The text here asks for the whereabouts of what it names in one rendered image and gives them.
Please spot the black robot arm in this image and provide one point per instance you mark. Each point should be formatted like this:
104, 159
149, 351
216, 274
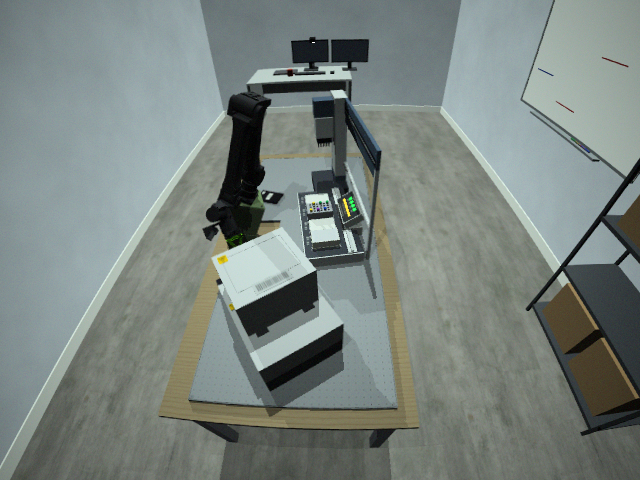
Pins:
246, 115

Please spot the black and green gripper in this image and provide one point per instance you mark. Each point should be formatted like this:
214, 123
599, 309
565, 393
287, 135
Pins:
236, 230

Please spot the white well pcr plate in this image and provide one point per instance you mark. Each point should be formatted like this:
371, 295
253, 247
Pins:
316, 198

